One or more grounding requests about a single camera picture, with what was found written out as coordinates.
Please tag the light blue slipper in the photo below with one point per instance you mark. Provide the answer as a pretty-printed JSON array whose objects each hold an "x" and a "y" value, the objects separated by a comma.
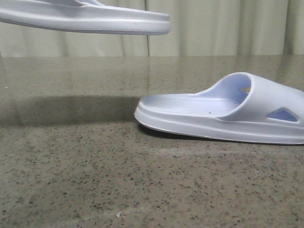
[
  {"x": 239, "y": 107},
  {"x": 84, "y": 16}
]

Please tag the pale green curtain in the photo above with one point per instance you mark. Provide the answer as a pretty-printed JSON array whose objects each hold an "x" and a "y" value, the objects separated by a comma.
[{"x": 198, "y": 28}]

